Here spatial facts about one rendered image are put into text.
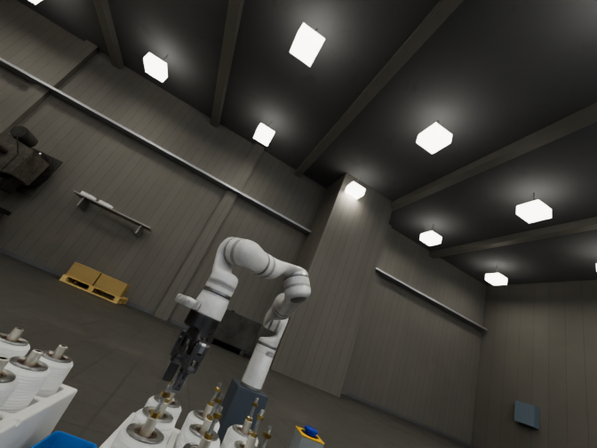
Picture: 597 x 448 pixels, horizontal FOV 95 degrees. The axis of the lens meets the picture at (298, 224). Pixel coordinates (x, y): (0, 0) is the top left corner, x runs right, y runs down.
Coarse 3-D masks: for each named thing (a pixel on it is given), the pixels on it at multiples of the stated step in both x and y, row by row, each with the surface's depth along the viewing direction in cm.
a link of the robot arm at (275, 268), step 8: (272, 256) 81; (272, 264) 78; (280, 264) 82; (288, 264) 88; (264, 272) 76; (272, 272) 78; (280, 272) 82; (288, 272) 90; (296, 272) 93; (304, 272) 94
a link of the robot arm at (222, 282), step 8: (224, 240) 71; (224, 248) 69; (216, 256) 69; (224, 256) 69; (216, 264) 68; (224, 264) 70; (232, 264) 72; (216, 272) 66; (224, 272) 66; (208, 280) 66; (216, 280) 64; (224, 280) 65; (232, 280) 66; (208, 288) 64; (216, 288) 64; (224, 288) 64; (232, 288) 66; (224, 296) 64
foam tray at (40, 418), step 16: (32, 400) 65; (48, 400) 66; (64, 400) 72; (0, 416) 54; (16, 416) 56; (32, 416) 59; (48, 416) 67; (0, 432) 50; (16, 432) 55; (32, 432) 63; (48, 432) 72
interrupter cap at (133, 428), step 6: (132, 426) 55; (138, 426) 56; (132, 432) 53; (138, 432) 54; (156, 432) 57; (138, 438) 51; (144, 438) 52; (150, 438) 53; (156, 438) 54; (162, 438) 55
